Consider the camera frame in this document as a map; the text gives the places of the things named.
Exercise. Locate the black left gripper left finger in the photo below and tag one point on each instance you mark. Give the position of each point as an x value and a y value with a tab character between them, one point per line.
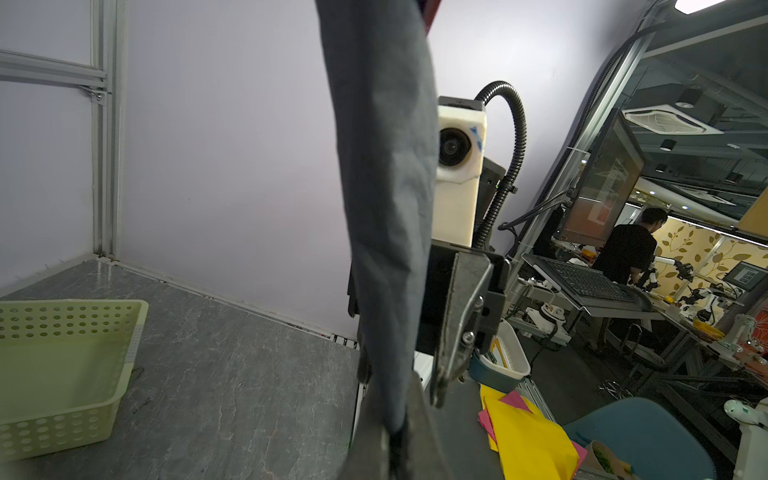
368	457

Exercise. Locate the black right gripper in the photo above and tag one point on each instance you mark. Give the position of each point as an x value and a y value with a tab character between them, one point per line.
461	309

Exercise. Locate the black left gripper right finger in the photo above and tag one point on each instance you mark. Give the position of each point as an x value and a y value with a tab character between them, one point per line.
423	456

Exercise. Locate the white bin with tools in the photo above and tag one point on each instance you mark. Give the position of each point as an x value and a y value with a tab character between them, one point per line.
505	365

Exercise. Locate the yellow and pink paper sheets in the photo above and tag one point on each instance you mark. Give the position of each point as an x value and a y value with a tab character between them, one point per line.
528	444

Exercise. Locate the black keyboard on desk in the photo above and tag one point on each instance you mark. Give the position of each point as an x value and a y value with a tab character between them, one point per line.
578	281

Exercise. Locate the person in black shirt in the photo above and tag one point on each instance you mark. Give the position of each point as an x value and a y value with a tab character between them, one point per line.
630	248

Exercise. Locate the computer monitor on stand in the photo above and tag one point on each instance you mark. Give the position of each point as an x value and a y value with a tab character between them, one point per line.
615	164

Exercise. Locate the teal office chair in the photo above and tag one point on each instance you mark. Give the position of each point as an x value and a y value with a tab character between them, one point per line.
635	438

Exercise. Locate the light green perforated plastic basket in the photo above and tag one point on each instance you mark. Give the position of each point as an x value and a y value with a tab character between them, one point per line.
65	367

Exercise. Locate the ceiling light strip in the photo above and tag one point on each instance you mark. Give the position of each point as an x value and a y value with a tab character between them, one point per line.
689	7

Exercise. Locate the aluminium enclosure frame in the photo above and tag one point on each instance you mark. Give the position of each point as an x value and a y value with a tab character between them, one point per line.
61	109

